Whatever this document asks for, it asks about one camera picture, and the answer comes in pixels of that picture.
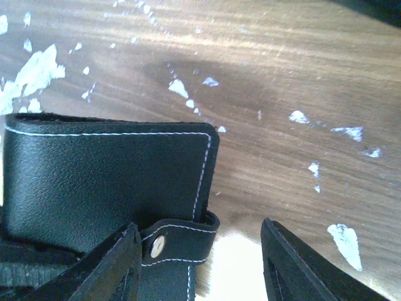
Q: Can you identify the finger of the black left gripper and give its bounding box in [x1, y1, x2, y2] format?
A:
[1, 206, 85, 292]

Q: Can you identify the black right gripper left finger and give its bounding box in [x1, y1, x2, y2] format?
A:
[19, 223, 142, 300]

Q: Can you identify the black leather card holder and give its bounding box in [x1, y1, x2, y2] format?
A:
[3, 113, 220, 300]

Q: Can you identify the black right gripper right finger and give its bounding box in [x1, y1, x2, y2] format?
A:
[261, 218, 388, 301]

